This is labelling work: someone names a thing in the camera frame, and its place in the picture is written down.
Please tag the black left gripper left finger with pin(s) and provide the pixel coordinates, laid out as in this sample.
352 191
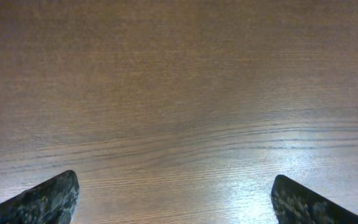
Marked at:
51 202

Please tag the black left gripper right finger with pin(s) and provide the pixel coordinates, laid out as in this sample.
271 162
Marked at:
294 203

